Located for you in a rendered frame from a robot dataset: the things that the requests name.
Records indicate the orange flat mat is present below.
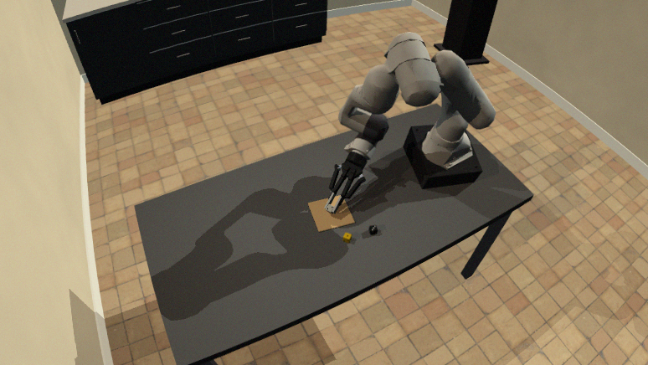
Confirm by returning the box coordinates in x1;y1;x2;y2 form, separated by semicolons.
308;198;355;232

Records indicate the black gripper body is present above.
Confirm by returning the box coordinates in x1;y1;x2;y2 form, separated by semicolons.
342;152;367;179

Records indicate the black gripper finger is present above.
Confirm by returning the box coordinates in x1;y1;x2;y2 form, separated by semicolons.
332;169;366;213
324;164;349;209

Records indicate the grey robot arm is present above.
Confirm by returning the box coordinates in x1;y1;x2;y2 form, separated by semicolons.
338;32;496;170

